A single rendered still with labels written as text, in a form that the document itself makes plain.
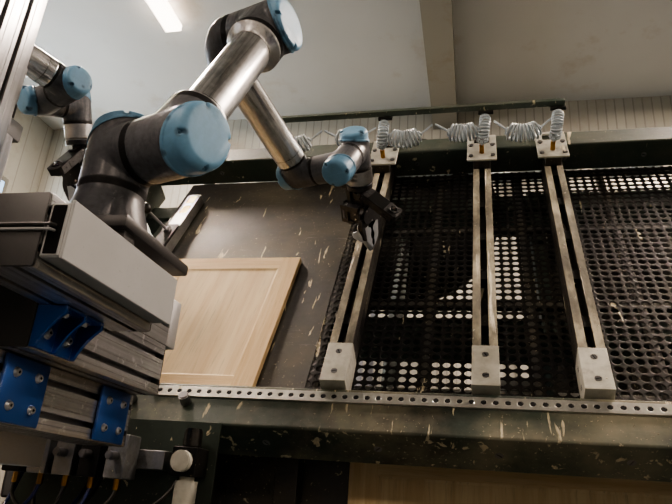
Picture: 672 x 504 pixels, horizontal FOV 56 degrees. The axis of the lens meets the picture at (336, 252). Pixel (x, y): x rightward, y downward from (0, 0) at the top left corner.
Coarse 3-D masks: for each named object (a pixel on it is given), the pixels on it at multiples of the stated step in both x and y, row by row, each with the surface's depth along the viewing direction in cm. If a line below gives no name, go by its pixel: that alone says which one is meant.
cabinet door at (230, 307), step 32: (192, 288) 192; (224, 288) 190; (256, 288) 188; (288, 288) 185; (192, 320) 180; (224, 320) 178; (256, 320) 175; (192, 352) 168; (224, 352) 167; (256, 352) 164; (224, 384) 156
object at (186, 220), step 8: (200, 200) 237; (192, 208) 230; (200, 208) 237; (176, 216) 226; (184, 216) 225; (192, 216) 230; (184, 224) 224; (176, 232) 218; (184, 232) 224; (176, 240) 218; (168, 248) 212
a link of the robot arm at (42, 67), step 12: (36, 48) 150; (36, 60) 149; (48, 60) 151; (36, 72) 150; (48, 72) 151; (60, 72) 153; (72, 72) 154; (84, 72) 156; (48, 84) 153; (60, 84) 154; (72, 84) 154; (84, 84) 156; (48, 96) 158; (60, 96) 157; (72, 96) 156
